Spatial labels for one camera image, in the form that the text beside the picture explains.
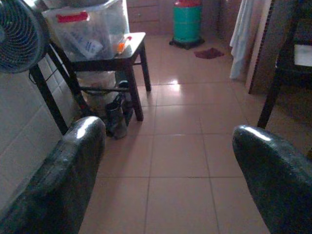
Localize dark red rag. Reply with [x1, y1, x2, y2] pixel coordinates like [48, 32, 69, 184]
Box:
[194, 48, 225, 59]

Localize black cylinder base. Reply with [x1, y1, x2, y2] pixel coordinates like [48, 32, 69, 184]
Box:
[169, 36, 205, 51]

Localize green gas cylinder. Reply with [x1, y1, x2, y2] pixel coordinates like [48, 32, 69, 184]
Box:
[172, 0, 203, 43]

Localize brown wooden drawer cabinet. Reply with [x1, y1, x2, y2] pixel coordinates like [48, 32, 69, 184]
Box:
[126, 0, 175, 35]

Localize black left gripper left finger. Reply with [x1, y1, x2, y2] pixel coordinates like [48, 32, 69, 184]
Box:
[0, 116, 107, 234]

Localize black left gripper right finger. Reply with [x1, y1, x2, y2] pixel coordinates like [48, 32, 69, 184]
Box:
[232, 124, 312, 234]

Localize grey wooden table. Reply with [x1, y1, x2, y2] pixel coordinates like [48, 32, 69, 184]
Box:
[257, 0, 312, 130]

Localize orange small item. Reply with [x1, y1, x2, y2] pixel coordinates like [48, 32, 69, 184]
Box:
[116, 35, 134, 54]

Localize dark round electric fan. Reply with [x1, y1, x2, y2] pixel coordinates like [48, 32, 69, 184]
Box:
[0, 0, 51, 74]

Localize dark wooden chair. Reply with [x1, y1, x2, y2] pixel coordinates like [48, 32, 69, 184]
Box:
[28, 31, 152, 135]

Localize white hanging cloth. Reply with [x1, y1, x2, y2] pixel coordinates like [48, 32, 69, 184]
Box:
[229, 0, 260, 80]

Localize dark shoes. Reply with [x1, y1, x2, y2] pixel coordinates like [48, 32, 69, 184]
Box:
[104, 92, 135, 140]

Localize clear plastic bag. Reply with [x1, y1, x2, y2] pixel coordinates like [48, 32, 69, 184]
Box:
[77, 70, 117, 117]

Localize clear plastic storage box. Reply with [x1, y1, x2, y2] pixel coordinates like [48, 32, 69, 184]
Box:
[41, 0, 130, 61]

